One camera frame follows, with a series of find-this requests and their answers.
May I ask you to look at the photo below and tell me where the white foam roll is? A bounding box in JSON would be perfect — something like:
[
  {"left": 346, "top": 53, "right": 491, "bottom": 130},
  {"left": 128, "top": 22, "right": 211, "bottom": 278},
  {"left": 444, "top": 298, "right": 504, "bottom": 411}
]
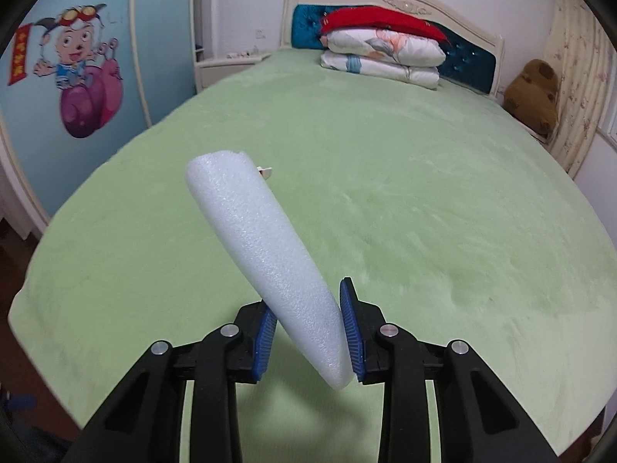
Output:
[{"left": 185, "top": 150, "right": 354, "bottom": 390}]

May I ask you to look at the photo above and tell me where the brown plush bear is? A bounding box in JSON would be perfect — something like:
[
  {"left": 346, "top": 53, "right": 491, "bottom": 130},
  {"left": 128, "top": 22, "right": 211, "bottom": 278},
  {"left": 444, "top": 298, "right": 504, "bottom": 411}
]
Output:
[{"left": 503, "top": 59, "right": 560, "bottom": 137}]

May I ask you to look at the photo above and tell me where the floral folded quilt lower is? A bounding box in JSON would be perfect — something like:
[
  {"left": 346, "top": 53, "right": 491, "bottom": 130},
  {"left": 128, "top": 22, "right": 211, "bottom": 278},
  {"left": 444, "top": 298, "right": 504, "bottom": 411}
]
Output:
[{"left": 320, "top": 51, "right": 440, "bottom": 90}]

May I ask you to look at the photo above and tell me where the white nightstand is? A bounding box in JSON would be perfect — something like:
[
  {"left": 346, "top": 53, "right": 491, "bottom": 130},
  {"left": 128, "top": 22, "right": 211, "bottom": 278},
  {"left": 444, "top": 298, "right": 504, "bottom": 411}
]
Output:
[{"left": 194, "top": 48, "right": 270, "bottom": 92}]

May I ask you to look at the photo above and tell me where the cream bed headboard blue padding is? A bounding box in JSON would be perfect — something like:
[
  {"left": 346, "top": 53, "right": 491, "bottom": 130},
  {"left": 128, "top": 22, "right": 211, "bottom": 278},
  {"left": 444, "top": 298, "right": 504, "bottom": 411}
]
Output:
[{"left": 280, "top": 0, "right": 504, "bottom": 97}]

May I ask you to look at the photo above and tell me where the blue cartoon wardrobe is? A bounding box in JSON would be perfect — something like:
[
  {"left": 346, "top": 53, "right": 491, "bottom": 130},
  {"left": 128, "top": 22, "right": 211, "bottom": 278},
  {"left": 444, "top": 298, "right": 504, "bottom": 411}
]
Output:
[{"left": 1, "top": 0, "right": 194, "bottom": 214}]

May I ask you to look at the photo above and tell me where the floral cream curtain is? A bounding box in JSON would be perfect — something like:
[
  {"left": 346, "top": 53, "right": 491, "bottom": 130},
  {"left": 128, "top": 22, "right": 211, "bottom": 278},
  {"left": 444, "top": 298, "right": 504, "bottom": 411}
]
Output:
[{"left": 544, "top": 0, "right": 613, "bottom": 177}]

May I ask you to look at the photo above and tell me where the red pillow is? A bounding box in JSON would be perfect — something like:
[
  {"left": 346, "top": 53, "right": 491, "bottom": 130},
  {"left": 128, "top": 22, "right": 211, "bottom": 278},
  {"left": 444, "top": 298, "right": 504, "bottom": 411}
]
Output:
[{"left": 320, "top": 5, "right": 448, "bottom": 45}]

